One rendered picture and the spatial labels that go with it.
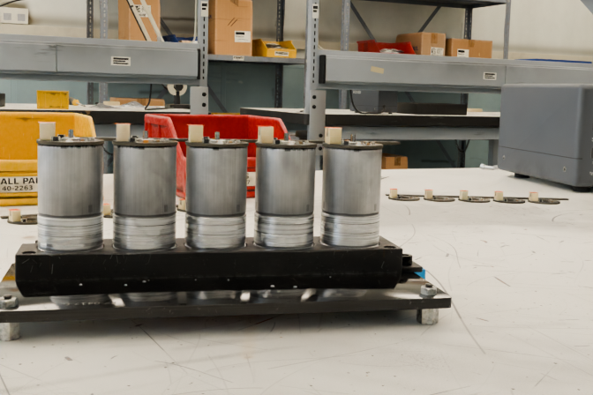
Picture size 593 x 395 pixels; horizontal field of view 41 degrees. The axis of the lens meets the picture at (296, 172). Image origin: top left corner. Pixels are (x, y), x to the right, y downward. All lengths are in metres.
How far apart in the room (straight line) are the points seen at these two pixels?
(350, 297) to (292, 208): 0.05
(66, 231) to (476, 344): 0.15
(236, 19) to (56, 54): 2.09
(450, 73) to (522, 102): 2.31
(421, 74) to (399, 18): 2.46
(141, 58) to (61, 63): 0.25
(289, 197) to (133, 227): 0.06
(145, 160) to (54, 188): 0.03
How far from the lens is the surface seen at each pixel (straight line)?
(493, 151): 4.09
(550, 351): 0.28
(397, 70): 2.99
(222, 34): 4.52
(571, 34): 6.38
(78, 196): 0.31
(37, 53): 2.58
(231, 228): 0.31
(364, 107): 3.10
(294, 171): 0.31
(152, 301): 0.28
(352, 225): 0.32
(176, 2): 4.89
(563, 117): 0.75
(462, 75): 3.15
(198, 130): 0.31
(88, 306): 0.27
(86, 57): 2.60
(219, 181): 0.31
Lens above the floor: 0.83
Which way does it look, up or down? 6 degrees down
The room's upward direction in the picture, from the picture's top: 2 degrees clockwise
